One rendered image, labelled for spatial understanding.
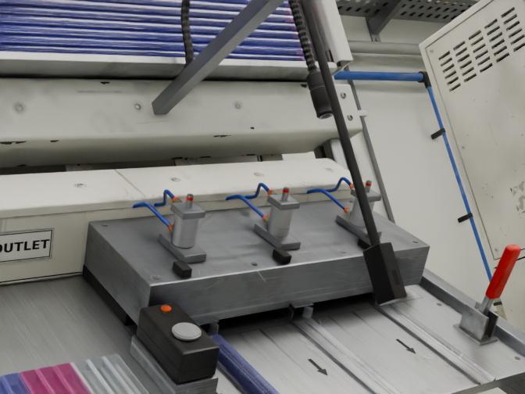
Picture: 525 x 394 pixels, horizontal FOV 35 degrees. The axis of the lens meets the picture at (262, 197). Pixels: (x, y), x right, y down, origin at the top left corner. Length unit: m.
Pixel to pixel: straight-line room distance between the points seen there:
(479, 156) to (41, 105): 1.22
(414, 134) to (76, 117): 2.63
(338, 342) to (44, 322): 0.27
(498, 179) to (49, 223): 1.25
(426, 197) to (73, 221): 2.61
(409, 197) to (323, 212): 2.34
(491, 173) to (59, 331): 1.30
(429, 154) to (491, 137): 1.57
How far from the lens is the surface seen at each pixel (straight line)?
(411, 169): 3.35
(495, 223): 1.90
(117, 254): 0.78
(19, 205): 0.80
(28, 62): 0.88
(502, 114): 1.87
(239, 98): 1.01
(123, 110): 0.93
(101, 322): 0.78
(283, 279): 0.81
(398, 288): 0.65
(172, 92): 0.90
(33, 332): 0.76
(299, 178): 0.98
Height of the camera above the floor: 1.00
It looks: 14 degrees up
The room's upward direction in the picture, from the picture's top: 15 degrees counter-clockwise
